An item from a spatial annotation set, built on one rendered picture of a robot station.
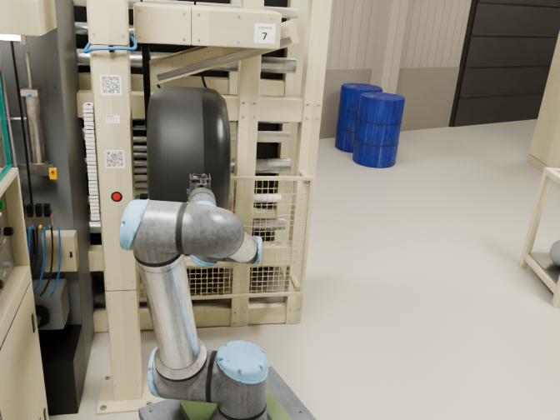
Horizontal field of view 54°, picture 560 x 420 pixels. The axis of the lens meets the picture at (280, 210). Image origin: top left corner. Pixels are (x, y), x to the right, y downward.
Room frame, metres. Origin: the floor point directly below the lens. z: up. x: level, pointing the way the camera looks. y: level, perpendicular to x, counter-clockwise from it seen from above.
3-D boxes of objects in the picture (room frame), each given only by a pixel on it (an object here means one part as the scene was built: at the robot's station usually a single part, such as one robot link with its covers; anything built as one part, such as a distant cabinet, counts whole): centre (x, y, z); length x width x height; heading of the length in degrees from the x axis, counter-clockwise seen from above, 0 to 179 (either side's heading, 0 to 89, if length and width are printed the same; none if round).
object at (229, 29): (2.53, 0.37, 1.71); 0.61 x 0.25 x 0.15; 102
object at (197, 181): (1.78, 0.28, 1.23); 0.12 x 0.08 x 0.09; 12
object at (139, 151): (2.53, 0.73, 1.05); 0.20 x 0.15 x 0.30; 102
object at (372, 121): (6.54, -0.97, 0.39); 1.06 x 0.65 x 0.79; 32
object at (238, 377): (1.32, 0.08, 0.82); 0.17 x 0.15 x 0.18; 87
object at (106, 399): (2.14, 0.68, 0.01); 0.27 x 0.27 x 0.02; 12
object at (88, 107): (2.09, 0.76, 1.19); 0.05 x 0.04 x 0.48; 12
